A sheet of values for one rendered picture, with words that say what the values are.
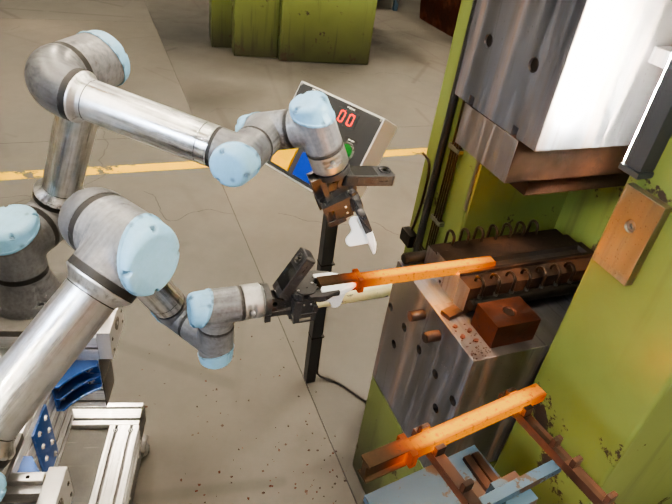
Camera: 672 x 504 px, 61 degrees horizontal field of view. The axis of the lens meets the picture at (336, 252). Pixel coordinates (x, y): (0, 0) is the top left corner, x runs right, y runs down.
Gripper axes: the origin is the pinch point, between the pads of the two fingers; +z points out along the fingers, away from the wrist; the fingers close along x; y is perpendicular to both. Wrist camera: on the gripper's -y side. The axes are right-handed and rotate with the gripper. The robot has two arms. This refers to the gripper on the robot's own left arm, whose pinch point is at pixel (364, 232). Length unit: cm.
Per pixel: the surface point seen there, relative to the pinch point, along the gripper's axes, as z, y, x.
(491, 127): -13.5, -32.0, 2.0
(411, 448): 5.8, 12.2, 47.1
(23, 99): 61, 151, -364
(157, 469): 81, 90, -25
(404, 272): 11.8, -5.0, 5.1
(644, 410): 25, -31, 51
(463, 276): 19.8, -18.1, 7.1
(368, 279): 7.8, 3.6, 6.0
